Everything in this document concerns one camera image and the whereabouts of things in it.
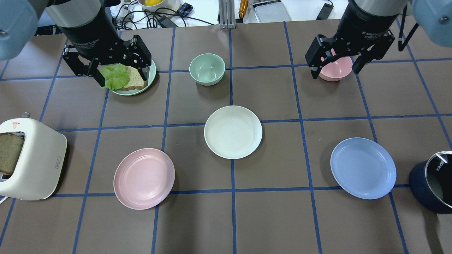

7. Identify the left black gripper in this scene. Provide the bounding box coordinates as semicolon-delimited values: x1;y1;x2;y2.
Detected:
61;10;152;88

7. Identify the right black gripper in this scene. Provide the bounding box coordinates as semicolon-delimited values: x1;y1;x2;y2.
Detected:
305;4;395;79

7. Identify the blue plate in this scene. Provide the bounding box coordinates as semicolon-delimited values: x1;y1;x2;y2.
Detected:
330;137;397;200

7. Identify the pink plate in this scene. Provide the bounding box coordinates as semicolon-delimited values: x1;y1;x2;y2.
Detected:
113;148;176;210

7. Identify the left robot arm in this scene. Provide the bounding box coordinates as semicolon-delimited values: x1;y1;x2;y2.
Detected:
0;0;152;89

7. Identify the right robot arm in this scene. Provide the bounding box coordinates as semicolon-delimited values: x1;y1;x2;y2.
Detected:
305;0;452;79

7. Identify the pink bowl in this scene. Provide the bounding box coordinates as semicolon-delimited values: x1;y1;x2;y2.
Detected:
319;56;353;81

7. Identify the lettuce leaf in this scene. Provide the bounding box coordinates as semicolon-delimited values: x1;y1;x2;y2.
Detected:
99;63;130;90

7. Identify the bread slice on plate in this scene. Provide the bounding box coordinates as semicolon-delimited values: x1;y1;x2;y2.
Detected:
119;66;148;91

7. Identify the green plate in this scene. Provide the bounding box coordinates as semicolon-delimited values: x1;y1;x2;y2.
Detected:
111;60;157;96

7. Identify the black power adapter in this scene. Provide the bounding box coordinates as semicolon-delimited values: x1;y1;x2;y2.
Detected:
316;3;334;20

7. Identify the white bowl with fruit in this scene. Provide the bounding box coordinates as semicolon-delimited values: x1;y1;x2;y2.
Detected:
138;0;182;13

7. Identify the metal tray scale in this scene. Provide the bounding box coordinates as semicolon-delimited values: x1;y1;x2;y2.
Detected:
252;0;292;23

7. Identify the green bowl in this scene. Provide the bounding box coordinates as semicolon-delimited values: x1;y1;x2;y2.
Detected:
189;53;226;86

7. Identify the orange yellow tool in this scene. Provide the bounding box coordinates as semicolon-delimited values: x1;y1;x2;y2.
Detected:
238;0;249;19

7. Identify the bread slice in toaster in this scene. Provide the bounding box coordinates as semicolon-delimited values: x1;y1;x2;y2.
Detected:
0;133;24;175

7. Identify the white toaster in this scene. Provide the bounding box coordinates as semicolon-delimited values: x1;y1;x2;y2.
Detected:
0;118;67;200

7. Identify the cream plate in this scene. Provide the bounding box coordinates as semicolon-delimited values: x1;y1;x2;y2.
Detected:
203;105;263;159

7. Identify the dark blue pot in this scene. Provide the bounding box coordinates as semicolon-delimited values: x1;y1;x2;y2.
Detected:
409;160;452;214

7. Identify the glass pot lid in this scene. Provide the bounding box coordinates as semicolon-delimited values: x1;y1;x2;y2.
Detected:
425;151;452;208

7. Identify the black cables bundle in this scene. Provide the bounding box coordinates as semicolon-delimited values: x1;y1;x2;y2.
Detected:
111;0;215;30

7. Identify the aluminium frame post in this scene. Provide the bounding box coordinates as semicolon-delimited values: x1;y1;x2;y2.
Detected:
218;0;236;29

